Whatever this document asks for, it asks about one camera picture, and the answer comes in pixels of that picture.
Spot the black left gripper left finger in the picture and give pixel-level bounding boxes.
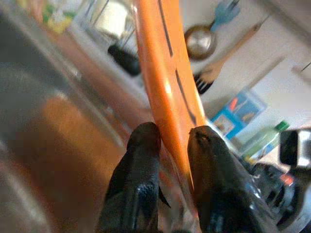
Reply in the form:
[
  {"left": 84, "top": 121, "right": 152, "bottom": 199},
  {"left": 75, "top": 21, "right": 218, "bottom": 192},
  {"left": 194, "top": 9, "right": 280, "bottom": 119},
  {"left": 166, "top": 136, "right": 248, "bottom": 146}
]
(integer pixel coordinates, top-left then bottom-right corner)
[{"left": 96, "top": 121, "right": 171, "bottom": 233}]

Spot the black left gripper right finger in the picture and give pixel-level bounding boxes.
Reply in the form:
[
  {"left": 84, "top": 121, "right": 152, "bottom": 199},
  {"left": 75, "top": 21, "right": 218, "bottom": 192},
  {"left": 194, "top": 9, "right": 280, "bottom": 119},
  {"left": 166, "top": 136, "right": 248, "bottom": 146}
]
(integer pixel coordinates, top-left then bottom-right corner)
[{"left": 187, "top": 125, "right": 280, "bottom": 233}]

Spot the orange plate with black print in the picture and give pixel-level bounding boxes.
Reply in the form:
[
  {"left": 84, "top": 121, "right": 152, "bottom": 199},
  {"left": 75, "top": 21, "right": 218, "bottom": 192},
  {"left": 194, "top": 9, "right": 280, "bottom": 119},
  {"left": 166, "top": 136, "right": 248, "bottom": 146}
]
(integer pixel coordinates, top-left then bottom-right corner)
[{"left": 132, "top": 0, "right": 207, "bottom": 195}]

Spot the clear bottle with green cap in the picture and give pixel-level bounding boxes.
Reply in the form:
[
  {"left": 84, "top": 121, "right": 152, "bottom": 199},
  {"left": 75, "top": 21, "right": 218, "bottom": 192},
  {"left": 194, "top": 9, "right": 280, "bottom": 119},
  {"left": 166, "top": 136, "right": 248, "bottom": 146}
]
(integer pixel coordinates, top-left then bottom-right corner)
[{"left": 242, "top": 120, "right": 290, "bottom": 162}]

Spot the blue printed box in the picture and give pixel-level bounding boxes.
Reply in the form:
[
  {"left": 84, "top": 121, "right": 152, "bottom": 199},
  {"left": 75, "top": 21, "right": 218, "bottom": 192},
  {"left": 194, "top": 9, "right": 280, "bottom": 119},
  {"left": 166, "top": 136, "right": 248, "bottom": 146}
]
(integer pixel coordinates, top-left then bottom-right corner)
[{"left": 210, "top": 91, "right": 268, "bottom": 140}]

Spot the black and silver appliance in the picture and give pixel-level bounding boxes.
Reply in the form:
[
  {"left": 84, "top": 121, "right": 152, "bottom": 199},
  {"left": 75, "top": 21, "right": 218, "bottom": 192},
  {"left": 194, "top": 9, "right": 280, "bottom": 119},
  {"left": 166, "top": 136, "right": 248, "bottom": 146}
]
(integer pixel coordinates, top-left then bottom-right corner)
[{"left": 278, "top": 129, "right": 311, "bottom": 168}]

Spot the shiny metal cup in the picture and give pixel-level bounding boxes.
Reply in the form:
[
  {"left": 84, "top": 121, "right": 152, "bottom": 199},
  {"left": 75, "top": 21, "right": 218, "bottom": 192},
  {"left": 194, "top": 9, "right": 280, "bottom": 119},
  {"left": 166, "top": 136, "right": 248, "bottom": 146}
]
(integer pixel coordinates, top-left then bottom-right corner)
[{"left": 96, "top": 0, "right": 133, "bottom": 43}]

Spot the black round knob handle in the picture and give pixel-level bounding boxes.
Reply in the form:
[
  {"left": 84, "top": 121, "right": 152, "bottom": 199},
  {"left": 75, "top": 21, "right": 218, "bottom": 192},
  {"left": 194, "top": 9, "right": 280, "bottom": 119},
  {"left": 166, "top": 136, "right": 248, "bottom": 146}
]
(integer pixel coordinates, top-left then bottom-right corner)
[{"left": 107, "top": 44, "right": 141, "bottom": 77}]

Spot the black slotted spatula wooden handle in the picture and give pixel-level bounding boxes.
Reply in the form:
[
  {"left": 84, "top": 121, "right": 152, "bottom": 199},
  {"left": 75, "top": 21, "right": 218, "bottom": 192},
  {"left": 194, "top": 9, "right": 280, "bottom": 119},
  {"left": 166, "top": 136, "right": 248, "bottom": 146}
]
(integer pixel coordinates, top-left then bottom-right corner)
[{"left": 193, "top": 16, "right": 271, "bottom": 95}]

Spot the gold ladle with blue handle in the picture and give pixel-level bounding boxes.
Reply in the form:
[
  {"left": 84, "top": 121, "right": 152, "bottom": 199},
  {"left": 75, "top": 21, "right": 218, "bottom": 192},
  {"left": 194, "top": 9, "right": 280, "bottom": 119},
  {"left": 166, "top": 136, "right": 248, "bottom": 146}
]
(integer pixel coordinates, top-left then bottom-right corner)
[{"left": 184, "top": 0, "right": 242, "bottom": 61}]

